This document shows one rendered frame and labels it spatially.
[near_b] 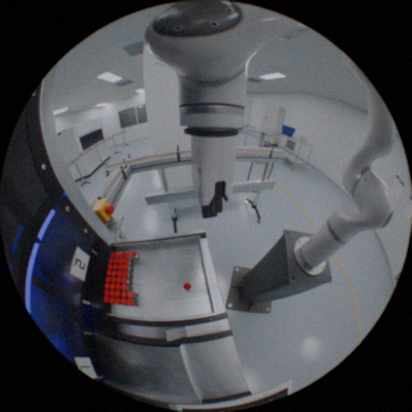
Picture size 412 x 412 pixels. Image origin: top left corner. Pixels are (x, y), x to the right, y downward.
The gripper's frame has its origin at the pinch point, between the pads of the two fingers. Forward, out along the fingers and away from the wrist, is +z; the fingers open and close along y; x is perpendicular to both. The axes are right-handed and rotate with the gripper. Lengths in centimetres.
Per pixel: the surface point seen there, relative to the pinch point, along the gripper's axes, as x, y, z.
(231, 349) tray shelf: -1.3, 32.6, 22.2
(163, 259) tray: -15.9, -0.3, 22.0
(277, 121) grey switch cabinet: 452, -468, -19
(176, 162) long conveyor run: -8, -83, 22
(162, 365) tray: -21.1, 35.7, 22.0
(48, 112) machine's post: -39, -11, -32
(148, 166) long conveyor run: -33, -83, 22
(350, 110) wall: 484, -146, -162
